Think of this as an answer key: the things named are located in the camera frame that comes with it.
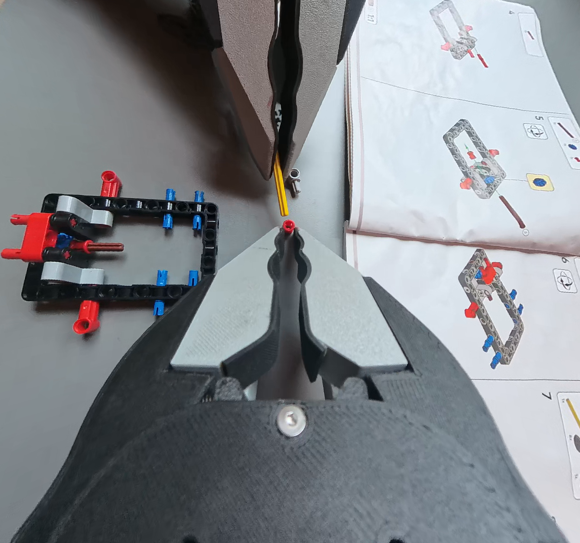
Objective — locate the dark oval lego piece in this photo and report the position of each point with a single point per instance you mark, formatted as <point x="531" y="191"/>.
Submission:
<point x="277" y="115"/>

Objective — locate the yellow lego axle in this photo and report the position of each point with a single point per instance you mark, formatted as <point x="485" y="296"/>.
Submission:
<point x="281" y="190"/>

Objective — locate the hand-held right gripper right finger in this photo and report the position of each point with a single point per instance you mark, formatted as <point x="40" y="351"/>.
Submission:
<point x="353" y="321"/>

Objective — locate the black lego frame assembly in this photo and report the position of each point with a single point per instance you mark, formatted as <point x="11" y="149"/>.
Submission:
<point x="209" y="253"/>

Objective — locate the white lego instruction booklet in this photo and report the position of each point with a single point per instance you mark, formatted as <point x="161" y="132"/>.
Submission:
<point x="408" y="99"/>

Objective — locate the small red lego bush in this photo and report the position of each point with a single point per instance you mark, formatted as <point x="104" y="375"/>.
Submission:
<point x="288" y="224"/>

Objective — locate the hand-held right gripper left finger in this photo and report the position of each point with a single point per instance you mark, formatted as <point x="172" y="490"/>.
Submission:
<point x="231" y="312"/>

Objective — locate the small light grey lego connector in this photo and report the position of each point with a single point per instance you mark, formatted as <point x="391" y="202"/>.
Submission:
<point x="295" y="180"/>

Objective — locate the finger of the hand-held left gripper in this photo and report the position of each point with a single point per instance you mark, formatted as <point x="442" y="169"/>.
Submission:
<point x="321" y="31"/>
<point x="244" y="31"/>

